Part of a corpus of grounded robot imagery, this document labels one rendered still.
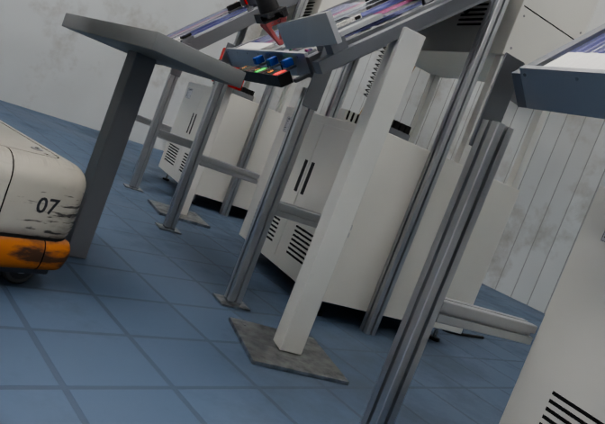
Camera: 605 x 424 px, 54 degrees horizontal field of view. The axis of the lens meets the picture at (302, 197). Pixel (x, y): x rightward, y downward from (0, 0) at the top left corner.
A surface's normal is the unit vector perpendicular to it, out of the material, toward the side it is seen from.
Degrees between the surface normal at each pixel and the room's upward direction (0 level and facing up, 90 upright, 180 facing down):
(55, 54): 90
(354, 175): 90
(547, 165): 90
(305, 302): 90
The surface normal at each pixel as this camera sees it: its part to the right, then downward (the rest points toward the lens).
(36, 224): 0.72, 0.33
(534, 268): -0.70, -0.22
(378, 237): 0.44, 0.24
